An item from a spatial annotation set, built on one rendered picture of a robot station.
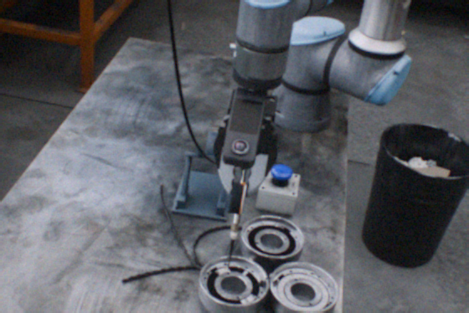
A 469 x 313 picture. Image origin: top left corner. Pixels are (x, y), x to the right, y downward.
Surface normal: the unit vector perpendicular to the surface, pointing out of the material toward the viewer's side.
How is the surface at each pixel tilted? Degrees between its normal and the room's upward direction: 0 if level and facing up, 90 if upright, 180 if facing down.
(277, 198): 90
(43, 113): 0
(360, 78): 92
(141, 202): 0
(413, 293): 0
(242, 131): 31
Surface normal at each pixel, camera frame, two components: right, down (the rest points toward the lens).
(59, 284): 0.12, -0.82
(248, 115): 0.04, -0.42
